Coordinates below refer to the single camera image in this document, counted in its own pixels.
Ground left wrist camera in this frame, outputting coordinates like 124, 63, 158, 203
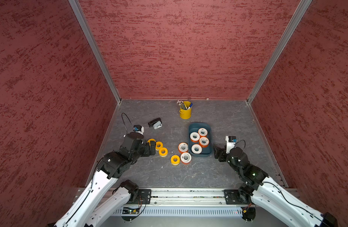
133, 124, 145, 134

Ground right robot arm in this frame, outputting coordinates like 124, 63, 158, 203
214, 146, 338, 227

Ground left corner aluminium post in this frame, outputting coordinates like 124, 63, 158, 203
69, 0, 121, 104

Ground corner aluminium post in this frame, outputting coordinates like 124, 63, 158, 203
247, 0, 312, 105
69, 0, 121, 104

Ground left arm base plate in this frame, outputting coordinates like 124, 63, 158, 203
133, 189, 152, 205

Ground pens in cup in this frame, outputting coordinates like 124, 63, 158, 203
177, 100, 193, 110

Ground orange tape roll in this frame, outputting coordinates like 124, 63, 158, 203
181, 152, 192, 165
198, 128, 209, 137
199, 137, 210, 148
178, 142, 189, 154
191, 144, 202, 154
190, 132, 200, 143

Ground yellow tape roll bottom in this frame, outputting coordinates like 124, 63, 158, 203
171, 155, 181, 166

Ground orange tape roll top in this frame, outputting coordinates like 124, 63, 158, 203
198, 128, 209, 137

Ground aluminium front rail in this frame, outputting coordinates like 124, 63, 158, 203
73, 187, 304, 207

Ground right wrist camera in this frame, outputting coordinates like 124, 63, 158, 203
226, 136, 237, 154

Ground black grey stapler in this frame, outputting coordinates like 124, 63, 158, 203
148, 118, 162, 130

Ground yellow pen cup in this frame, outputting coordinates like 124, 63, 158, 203
179, 108, 192, 120

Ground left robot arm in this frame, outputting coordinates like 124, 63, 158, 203
49, 132, 156, 227

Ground right corner aluminium post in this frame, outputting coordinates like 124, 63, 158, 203
247, 0, 312, 105

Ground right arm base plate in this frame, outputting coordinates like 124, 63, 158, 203
223, 189, 249, 206

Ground orange tape roll bottom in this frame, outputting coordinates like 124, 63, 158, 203
181, 152, 192, 165

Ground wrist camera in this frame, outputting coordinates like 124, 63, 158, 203
226, 136, 237, 154
133, 124, 145, 134

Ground teal storage box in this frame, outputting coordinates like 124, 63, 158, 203
188, 122, 214, 157

